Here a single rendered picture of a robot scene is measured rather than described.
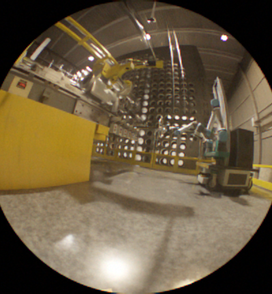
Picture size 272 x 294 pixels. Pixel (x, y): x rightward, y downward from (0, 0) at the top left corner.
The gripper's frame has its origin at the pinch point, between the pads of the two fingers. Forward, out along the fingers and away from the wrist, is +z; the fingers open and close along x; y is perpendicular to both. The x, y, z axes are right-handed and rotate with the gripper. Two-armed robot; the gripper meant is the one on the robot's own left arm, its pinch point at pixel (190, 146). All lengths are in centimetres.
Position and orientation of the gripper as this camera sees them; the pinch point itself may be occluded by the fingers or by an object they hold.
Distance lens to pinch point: 134.5
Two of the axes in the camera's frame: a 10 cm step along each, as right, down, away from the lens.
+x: -4.7, 0.3, -8.8
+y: -7.8, -4.9, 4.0
